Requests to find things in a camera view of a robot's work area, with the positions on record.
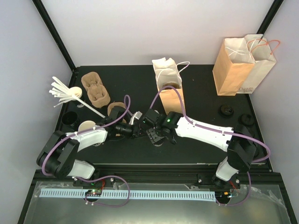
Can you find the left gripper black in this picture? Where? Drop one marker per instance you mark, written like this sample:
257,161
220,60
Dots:
138,128

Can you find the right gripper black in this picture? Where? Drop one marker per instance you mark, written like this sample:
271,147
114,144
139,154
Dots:
153,137

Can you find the brown pulp cup carrier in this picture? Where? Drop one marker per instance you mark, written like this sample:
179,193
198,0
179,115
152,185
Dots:
169,85

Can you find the stack of paper cups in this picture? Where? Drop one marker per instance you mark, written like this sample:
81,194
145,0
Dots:
88,125

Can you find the small brown paper bag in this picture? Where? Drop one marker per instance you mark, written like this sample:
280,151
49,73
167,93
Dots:
167,70

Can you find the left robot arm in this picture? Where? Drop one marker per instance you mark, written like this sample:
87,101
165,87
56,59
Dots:
58,156

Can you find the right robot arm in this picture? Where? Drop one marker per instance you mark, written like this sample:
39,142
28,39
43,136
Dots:
236,142

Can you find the stack of pulp cup carriers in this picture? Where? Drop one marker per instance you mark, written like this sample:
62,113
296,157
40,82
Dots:
96,91

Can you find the cup holding straws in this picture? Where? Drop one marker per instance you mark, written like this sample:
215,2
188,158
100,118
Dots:
77,91

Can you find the black cup lids stack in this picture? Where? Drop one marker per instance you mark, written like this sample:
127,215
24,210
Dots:
247,120

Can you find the large brown paper bag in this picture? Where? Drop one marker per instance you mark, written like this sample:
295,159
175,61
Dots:
232,67

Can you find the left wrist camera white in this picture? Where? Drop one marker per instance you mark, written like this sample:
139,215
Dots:
136,116

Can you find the light blue cable duct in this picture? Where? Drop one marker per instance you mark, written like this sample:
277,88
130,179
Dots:
133,194

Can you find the white paper bag orange handle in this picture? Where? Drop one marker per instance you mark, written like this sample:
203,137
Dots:
262,52

